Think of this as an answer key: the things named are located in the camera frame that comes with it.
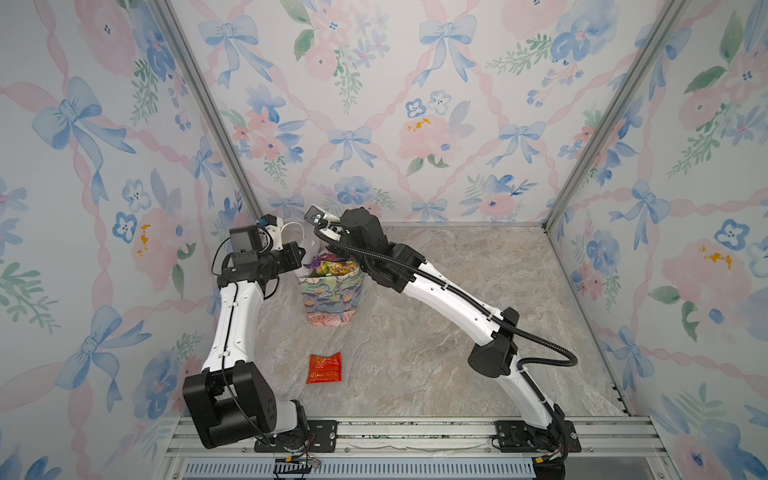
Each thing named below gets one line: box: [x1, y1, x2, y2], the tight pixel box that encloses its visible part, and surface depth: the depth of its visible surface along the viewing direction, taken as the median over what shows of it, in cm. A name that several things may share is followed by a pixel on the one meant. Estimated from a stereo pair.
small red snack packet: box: [306, 352, 342, 384], surface depth 85 cm
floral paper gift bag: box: [296, 267, 366, 327], surface depth 81 cm
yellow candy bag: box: [317, 261, 359, 276], surface depth 80 cm
